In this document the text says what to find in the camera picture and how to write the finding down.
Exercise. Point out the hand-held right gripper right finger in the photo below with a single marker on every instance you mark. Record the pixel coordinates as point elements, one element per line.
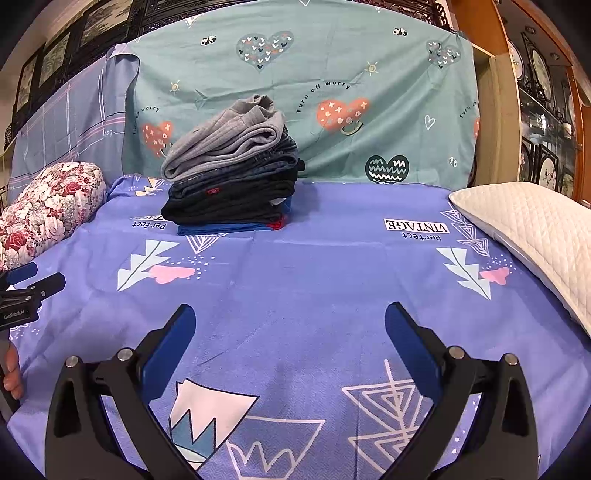
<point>411,350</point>

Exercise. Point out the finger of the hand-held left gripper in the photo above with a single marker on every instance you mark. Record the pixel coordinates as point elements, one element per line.
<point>48,284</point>
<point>23,272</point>

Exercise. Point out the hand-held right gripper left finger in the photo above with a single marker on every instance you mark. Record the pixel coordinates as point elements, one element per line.
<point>168,355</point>

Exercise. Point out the grey pants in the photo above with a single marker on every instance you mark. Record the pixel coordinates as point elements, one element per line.
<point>217,138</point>

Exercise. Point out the black folded pants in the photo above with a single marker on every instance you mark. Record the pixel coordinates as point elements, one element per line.
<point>221,203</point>

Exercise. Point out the person's left hand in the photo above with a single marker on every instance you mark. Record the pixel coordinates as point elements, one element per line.
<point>10,374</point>

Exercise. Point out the red floral pillow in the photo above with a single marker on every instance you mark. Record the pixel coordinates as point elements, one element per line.
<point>51,207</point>

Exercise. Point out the purple printed bedsheet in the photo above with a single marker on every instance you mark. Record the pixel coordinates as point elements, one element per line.
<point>300,286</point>

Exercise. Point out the blue folded garment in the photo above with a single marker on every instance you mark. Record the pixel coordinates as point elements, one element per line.
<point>217,228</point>

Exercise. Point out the lilac plaid sheet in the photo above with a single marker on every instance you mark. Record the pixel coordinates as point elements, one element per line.
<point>69,124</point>

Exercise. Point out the white quilted pillow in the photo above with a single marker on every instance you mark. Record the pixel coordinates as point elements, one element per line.
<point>531,226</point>

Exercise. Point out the framed landscape picture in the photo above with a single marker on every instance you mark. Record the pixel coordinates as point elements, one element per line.
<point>106,21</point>
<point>54,57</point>
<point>27,83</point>

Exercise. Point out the wooden display cabinet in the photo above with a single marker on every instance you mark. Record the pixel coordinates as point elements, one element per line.
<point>494,92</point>

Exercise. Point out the teal heart printed sheet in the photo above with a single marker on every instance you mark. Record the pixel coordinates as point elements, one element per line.
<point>323,83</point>

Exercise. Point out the framed decorative plate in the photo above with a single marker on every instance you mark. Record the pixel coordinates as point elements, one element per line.
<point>541,69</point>
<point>516,60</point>

